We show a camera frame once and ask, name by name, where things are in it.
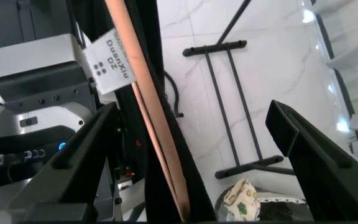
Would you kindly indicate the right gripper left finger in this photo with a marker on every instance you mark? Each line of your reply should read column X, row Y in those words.
column 64, row 180

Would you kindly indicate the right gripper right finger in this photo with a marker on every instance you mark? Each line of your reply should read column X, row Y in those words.
column 331, row 180

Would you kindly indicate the pink clothes hanger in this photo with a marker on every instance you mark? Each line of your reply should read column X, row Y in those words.
column 141, row 77

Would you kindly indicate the black garment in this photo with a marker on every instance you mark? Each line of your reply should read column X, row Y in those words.
column 149, row 37

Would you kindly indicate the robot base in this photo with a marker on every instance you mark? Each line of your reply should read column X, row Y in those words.
column 26, row 56

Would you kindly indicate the white laundry basket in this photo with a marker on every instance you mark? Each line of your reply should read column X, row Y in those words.
column 284, row 211

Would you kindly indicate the black clothes rack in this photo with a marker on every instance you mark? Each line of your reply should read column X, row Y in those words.
column 216, row 47

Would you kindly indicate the cream printed garment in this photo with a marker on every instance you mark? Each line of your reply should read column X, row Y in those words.
column 241, row 202

